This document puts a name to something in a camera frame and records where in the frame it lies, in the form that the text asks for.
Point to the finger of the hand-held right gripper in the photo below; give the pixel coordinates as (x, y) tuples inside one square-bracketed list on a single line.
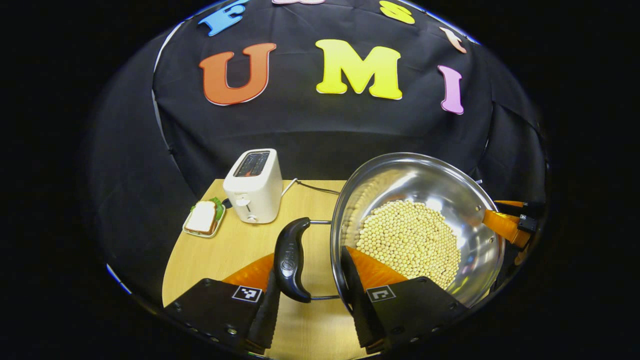
[(505, 226), (530, 205)]

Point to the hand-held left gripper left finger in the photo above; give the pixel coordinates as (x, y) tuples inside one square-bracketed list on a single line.
[(267, 320)]

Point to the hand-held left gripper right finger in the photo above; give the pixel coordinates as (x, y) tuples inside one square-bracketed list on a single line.
[(360, 315)]

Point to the stainless steel pot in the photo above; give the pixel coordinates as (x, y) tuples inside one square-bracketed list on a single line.
[(425, 180)]

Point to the pile of soybeans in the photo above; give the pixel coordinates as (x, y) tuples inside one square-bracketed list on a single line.
[(410, 240)]

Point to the small green-rimmed plate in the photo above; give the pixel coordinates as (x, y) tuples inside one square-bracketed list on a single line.
[(220, 222)]

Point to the sandwich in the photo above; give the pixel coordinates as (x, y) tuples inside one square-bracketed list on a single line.
[(201, 217)]

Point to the white toaster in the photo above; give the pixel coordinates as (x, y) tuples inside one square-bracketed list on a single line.
[(255, 195)]

